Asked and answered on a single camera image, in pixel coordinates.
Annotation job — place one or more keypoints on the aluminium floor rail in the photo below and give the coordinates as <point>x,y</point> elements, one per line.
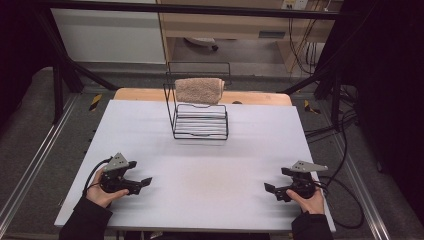
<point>36,153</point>
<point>363,196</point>

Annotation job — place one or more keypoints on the white cabinet panel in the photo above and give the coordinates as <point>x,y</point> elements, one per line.
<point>106,36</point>

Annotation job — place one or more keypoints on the white chair base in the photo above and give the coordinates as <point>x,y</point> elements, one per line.
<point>201,41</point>

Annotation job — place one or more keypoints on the person's right hand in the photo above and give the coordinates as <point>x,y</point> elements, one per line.
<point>311,204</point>

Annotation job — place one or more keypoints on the light wooden desk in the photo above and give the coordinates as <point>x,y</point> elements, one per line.
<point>233,26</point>

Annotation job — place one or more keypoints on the white table cover board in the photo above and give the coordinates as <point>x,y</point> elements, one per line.
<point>213,160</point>

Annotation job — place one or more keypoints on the beige towel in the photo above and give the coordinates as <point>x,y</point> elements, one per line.
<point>199,90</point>

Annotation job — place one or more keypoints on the yellow black tape strip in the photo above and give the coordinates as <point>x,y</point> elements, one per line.
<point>95,102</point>
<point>310,107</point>

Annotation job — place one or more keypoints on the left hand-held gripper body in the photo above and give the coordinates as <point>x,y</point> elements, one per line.
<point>115,180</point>

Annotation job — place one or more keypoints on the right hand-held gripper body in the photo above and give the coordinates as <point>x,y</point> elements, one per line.
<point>301,186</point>

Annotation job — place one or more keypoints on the black metal frame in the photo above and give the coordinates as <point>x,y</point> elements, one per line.
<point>200,9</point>

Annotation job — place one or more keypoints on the person's left hand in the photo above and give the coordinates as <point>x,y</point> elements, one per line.
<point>100,196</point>

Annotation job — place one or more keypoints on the white wall socket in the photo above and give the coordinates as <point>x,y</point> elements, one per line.
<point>295,4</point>

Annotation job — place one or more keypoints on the light wooden table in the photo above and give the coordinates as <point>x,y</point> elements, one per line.
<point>260,98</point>

